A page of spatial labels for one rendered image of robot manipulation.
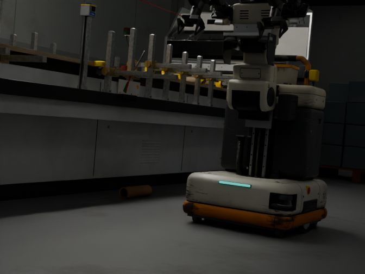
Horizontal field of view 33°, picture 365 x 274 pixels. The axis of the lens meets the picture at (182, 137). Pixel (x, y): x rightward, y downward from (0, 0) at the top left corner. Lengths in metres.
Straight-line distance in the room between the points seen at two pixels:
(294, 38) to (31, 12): 3.08
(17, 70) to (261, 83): 1.44
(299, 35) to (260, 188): 3.47
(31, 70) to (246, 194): 1.51
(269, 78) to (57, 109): 1.27
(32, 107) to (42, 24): 4.19
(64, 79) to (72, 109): 0.31
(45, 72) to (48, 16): 3.88
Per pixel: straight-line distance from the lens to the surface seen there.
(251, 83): 3.30
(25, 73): 3.82
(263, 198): 3.22
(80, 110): 3.89
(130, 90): 4.28
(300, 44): 6.48
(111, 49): 4.11
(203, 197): 3.37
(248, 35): 3.26
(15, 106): 3.48
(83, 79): 3.88
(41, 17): 7.69
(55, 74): 4.01
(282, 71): 3.60
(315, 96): 3.53
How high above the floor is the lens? 0.56
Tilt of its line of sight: 2 degrees down
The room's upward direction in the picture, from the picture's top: 5 degrees clockwise
